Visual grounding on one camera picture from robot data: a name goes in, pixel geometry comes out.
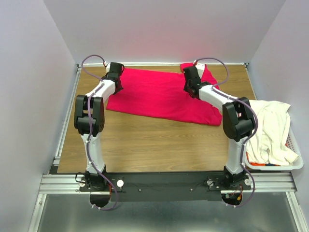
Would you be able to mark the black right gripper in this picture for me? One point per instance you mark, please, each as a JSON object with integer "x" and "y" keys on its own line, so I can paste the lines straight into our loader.
{"x": 185, "y": 89}

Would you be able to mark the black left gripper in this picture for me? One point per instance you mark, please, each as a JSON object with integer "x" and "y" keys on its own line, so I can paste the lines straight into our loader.
{"x": 119, "y": 90}

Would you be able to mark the pink t-shirt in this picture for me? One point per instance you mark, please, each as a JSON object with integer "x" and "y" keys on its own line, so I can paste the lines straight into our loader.
{"x": 161, "y": 95}

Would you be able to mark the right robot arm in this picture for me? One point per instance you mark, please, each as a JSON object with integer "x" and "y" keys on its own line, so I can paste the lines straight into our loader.
{"x": 238, "y": 123}

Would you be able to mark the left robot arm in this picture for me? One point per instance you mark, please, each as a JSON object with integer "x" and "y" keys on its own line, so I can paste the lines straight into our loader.
{"x": 89, "y": 120}

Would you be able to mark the cream white t-shirt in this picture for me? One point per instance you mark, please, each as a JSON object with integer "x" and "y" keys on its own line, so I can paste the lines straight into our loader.
{"x": 268, "y": 145}

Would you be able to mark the orange garment in basket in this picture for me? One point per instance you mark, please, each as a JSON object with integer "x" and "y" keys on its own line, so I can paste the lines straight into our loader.
{"x": 263, "y": 164}

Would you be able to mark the white laundry basket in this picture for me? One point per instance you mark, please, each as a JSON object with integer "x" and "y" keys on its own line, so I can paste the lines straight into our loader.
{"x": 296, "y": 165}

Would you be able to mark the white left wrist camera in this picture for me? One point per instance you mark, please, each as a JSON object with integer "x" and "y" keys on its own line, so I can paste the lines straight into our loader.
{"x": 107, "y": 66}

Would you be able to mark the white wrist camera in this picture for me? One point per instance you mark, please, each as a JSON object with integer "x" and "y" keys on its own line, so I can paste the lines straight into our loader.
{"x": 200, "y": 68}
{"x": 107, "y": 66}

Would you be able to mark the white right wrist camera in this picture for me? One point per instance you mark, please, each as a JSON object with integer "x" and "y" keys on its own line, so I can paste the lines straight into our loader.
{"x": 200, "y": 68}

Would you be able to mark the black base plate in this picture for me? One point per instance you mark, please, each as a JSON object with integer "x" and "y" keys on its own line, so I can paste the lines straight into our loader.
{"x": 109, "y": 189}

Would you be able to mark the aluminium table frame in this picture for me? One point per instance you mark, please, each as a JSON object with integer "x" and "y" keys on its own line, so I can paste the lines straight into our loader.
{"x": 271, "y": 206}

